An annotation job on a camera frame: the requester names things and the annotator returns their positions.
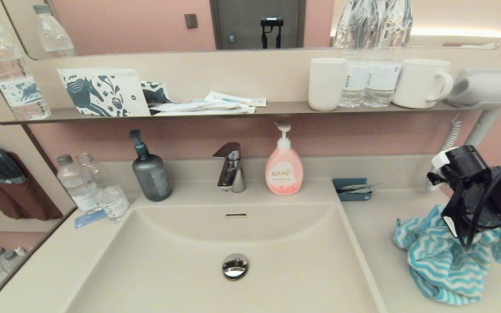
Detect small blue tray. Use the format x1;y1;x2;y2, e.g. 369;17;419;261
331;178;372;202

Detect clear water bottles on counter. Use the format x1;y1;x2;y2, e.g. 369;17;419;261
76;152;130;222

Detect chrome sink faucet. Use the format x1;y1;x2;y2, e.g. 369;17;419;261
212;142;246;193

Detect white cup without handle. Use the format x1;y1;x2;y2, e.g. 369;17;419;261
308;58;347;111

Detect wall mirror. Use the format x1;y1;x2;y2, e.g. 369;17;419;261
0;0;501;60

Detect grey coiled dryer cord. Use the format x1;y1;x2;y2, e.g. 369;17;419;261
424;115;462;193

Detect teal white striped cloth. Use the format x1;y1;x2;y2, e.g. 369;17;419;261
392;204;501;306

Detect grey metal wall shelf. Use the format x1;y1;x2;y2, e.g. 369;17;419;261
0;101;481;125

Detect beige sink basin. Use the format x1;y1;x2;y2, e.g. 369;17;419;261
61;202;386;313

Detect white horse print pouch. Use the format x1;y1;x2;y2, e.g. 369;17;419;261
57;68;151;117

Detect pink soap pump bottle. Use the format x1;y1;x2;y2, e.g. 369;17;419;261
264;121;304;196

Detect small horse print packet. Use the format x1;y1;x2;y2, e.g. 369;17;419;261
141;81;173;104

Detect small blue card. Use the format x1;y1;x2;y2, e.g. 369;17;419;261
74;209;107;229

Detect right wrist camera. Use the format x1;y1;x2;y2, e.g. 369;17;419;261
431;149;451;171

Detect black slipper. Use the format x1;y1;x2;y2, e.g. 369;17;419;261
0;145;27;184

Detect brown fabric pocket holder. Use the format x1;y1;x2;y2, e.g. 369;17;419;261
0;151;63;220

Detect dark grey pump bottle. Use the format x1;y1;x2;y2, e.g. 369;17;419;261
129;129;173;202

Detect grey hair dryer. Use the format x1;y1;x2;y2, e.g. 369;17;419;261
444;70;501;148

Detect silvery packet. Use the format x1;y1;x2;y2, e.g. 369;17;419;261
337;184;376;194

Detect water bottle plain white label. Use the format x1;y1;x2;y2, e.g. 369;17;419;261
56;154;101;214
337;0;371;107

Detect water bottle horse print label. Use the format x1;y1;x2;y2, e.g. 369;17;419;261
0;3;51;120

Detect water bottles on shelf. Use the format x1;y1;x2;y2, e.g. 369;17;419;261
363;0;413;107

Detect long white sachet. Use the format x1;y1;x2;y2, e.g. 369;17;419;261
151;99;256;116

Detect white blue sachet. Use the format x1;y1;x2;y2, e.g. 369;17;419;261
205;91;267;107

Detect white mug with handle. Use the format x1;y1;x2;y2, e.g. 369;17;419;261
392;59;454;109

